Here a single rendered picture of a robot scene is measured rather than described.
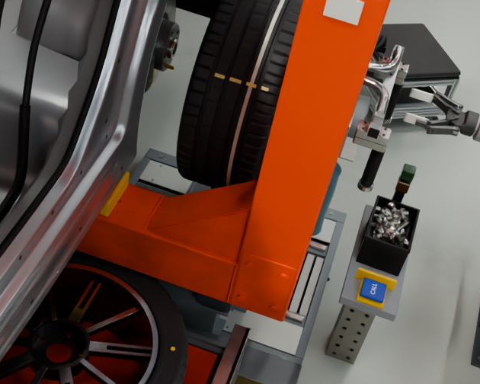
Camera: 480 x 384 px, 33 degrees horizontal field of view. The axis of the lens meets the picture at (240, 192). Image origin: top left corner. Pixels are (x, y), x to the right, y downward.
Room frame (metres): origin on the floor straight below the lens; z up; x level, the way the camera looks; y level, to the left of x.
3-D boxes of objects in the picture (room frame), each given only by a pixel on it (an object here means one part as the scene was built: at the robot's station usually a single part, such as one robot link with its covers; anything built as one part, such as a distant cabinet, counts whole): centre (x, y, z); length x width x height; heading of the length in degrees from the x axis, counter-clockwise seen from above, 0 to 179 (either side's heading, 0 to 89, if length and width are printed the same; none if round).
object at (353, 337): (1.79, -0.47, 0.21); 0.10 x 0.10 x 0.42; 82
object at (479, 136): (2.07, -0.68, 0.83); 0.09 x 0.06 x 0.09; 172
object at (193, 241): (1.55, 0.21, 0.69); 0.52 x 0.17 x 0.35; 82
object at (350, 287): (1.81, -0.47, 0.44); 0.43 x 0.17 x 0.03; 172
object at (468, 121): (2.08, -0.60, 0.83); 0.09 x 0.08 x 0.07; 82
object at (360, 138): (1.77, -0.31, 0.93); 0.09 x 0.05 x 0.05; 82
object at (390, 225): (1.85, -0.48, 0.51); 0.20 x 0.14 x 0.13; 171
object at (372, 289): (1.65, -0.45, 0.47); 0.07 x 0.07 x 0.02; 82
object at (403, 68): (2.11, -0.36, 0.93); 0.09 x 0.05 x 0.05; 82
